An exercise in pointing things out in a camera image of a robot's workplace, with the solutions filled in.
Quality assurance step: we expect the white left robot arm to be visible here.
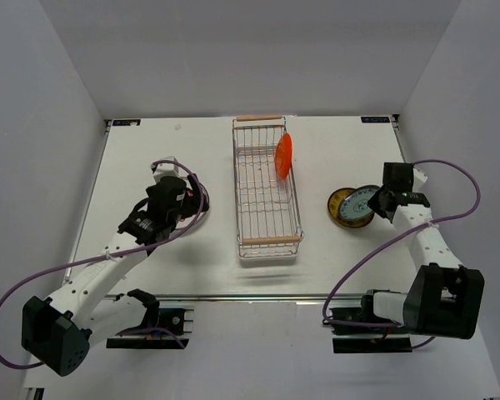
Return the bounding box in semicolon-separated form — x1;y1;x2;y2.
21;175;209;377

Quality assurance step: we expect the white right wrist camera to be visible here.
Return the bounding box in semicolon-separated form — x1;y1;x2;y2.
412;166;428;193

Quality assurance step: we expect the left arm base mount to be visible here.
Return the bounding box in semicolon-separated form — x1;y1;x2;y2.
106;306;194;350

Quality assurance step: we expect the metal wire dish rack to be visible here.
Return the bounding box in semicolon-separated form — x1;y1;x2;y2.
232;115;304;262

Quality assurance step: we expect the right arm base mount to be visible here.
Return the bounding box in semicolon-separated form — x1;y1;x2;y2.
322;290;413;354

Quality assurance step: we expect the blue patterned plate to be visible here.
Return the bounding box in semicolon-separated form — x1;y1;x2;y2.
338;185;379;221

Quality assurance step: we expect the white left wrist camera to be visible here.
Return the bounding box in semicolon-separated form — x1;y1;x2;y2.
150;156;180;183

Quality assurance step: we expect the yellow patterned plate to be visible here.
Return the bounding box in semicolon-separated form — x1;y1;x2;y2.
327;187;374;229

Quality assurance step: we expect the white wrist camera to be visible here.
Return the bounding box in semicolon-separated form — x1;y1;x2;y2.
412;166;428;193
150;156;180;183

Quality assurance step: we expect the orange plastic plate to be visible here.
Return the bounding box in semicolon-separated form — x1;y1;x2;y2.
274;132;293;180

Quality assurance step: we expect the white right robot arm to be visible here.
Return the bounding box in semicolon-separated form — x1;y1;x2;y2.
359;162;485;340

